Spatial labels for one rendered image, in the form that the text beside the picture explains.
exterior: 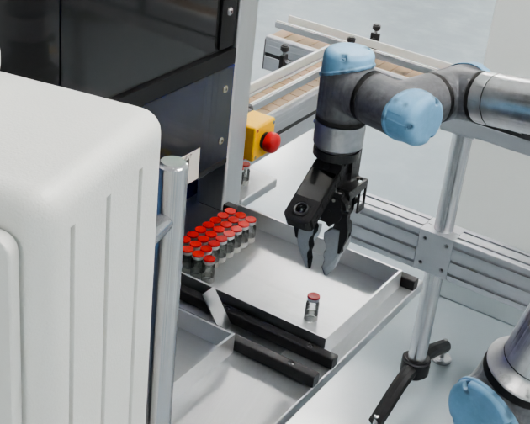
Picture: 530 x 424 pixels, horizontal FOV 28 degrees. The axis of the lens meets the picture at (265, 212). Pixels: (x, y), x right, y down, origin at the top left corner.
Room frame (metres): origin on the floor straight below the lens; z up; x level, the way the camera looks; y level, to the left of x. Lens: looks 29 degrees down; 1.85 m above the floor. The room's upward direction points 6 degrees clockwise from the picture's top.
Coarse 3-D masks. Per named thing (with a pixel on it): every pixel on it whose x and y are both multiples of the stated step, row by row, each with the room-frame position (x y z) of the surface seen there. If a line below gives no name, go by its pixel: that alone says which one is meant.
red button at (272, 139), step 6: (270, 132) 1.82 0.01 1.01; (264, 138) 1.81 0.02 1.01; (270, 138) 1.81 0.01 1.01; (276, 138) 1.81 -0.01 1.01; (264, 144) 1.81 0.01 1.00; (270, 144) 1.80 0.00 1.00; (276, 144) 1.81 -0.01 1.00; (264, 150) 1.81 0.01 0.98; (270, 150) 1.80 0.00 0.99; (276, 150) 1.81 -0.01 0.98
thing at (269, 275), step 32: (256, 224) 1.69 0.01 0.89; (256, 256) 1.59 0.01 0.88; (288, 256) 1.60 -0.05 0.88; (320, 256) 1.61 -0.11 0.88; (352, 256) 1.58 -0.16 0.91; (192, 288) 1.44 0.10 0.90; (224, 288) 1.47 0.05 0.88; (256, 288) 1.49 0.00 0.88; (288, 288) 1.50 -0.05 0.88; (320, 288) 1.51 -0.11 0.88; (352, 288) 1.52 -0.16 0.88; (384, 288) 1.49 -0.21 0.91; (288, 320) 1.35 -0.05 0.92; (320, 320) 1.41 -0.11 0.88; (352, 320) 1.39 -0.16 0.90
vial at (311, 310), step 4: (308, 300) 1.41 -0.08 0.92; (312, 300) 1.40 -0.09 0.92; (316, 300) 1.40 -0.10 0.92; (308, 304) 1.41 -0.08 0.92; (312, 304) 1.40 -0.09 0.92; (316, 304) 1.41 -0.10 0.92; (308, 308) 1.40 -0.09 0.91; (312, 308) 1.40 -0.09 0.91; (316, 308) 1.40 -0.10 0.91; (308, 312) 1.40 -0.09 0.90; (312, 312) 1.40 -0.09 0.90; (316, 312) 1.40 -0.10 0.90; (304, 316) 1.41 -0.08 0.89; (308, 316) 1.40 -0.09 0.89; (312, 316) 1.40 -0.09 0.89; (316, 316) 1.41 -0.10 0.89; (308, 320) 1.40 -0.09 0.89; (312, 320) 1.40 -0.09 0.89; (316, 320) 1.41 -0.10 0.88
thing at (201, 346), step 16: (192, 320) 1.34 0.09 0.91; (192, 336) 1.33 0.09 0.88; (208, 336) 1.32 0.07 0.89; (224, 336) 1.31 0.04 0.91; (176, 352) 1.28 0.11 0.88; (192, 352) 1.29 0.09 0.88; (208, 352) 1.25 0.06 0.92; (224, 352) 1.28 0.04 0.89; (176, 368) 1.25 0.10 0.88; (192, 368) 1.21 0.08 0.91; (208, 368) 1.25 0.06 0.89; (176, 384) 1.18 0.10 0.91; (192, 384) 1.21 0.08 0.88
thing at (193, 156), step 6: (198, 150) 1.65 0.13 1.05; (186, 156) 1.62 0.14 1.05; (192, 156) 1.63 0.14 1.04; (198, 156) 1.65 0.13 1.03; (192, 162) 1.63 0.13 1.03; (198, 162) 1.65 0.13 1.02; (192, 168) 1.63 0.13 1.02; (198, 168) 1.65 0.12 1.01; (192, 174) 1.63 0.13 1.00; (198, 174) 1.65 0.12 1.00; (192, 180) 1.64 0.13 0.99
